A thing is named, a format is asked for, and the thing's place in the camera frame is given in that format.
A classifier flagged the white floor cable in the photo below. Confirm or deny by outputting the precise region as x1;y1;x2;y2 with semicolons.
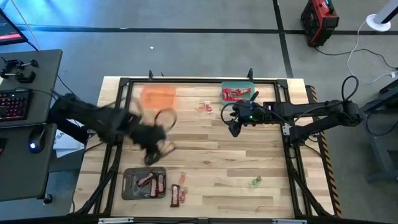
346;20;398;84

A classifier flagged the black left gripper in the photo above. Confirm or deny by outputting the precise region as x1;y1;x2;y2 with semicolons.
129;116;177;156

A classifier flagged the black backlit keyboard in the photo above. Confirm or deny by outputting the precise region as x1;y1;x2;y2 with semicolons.
0;88;34;122

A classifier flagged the green translucent plastic bin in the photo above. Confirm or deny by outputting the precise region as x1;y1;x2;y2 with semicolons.
220;81;256;105

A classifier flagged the black computer monitor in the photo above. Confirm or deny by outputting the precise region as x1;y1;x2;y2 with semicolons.
0;9;29;46

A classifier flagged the white cardboard box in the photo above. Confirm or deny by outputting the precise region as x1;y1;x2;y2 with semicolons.
53;129;91;158

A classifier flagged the white round-base floor stand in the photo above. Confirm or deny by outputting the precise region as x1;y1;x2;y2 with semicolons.
366;0;398;32

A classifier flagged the dark grey desk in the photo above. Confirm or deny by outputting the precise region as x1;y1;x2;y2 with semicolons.
0;49;63;202

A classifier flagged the grey translucent plastic bin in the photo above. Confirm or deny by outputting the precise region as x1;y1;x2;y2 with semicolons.
121;166;167;201

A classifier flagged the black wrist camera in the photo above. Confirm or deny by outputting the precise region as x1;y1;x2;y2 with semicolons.
228;119;243;138
144;149;162;166

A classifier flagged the black C-clamp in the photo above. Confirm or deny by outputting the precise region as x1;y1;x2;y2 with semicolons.
1;58;40;71
0;70;37;84

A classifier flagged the dark grey metal cart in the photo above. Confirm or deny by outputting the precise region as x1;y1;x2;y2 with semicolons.
357;79;398;184

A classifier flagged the green candy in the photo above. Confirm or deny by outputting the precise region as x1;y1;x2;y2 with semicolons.
248;175;262;189

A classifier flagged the orange translucent plastic bin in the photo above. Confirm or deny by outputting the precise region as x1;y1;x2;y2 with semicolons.
139;84;177;110

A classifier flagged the orange black hazard strip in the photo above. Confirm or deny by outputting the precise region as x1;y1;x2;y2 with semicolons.
306;85;343;217

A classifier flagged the black floor cable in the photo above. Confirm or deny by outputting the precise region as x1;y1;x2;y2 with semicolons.
313;46;398;70

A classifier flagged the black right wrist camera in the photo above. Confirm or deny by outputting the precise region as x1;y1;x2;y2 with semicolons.
228;119;243;138

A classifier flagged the red black power station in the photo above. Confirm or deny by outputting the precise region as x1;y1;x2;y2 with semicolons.
300;0;340;48

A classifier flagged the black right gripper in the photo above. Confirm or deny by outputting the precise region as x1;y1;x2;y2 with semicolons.
231;91;266;124

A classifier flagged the black computer mouse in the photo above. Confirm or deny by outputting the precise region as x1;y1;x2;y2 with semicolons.
28;126;47;154

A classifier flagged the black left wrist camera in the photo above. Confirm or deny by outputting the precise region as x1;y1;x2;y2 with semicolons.
144;149;162;166

